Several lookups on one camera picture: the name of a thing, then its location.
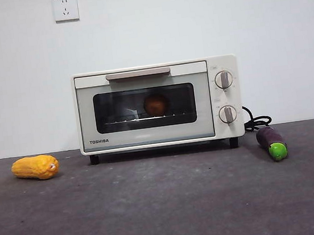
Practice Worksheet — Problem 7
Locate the brown round potato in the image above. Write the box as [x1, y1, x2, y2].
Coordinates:
[142, 92, 171, 117]

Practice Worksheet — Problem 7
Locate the glass oven door with handle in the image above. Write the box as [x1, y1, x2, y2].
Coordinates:
[73, 60, 216, 154]

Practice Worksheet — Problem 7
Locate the beige round oven knob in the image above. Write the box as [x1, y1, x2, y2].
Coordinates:
[218, 104, 239, 125]
[214, 69, 235, 90]

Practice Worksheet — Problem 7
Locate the cream white toaster oven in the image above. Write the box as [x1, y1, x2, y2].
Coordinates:
[71, 53, 247, 167]

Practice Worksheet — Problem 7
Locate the purple toy eggplant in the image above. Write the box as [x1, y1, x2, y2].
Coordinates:
[255, 124, 290, 164]

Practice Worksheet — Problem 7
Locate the yellow toy corn cob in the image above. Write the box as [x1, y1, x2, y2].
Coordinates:
[9, 152, 61, 184]

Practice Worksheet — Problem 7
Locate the metal wire oven rack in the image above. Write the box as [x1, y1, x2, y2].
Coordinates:
[101, 110, 195, 127]

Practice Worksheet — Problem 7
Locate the black oven power cable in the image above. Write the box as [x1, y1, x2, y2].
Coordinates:
[241, 102, 274, 133]

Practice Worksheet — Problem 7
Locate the white wall socket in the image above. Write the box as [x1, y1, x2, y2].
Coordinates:
[51, 0, 80, 24]

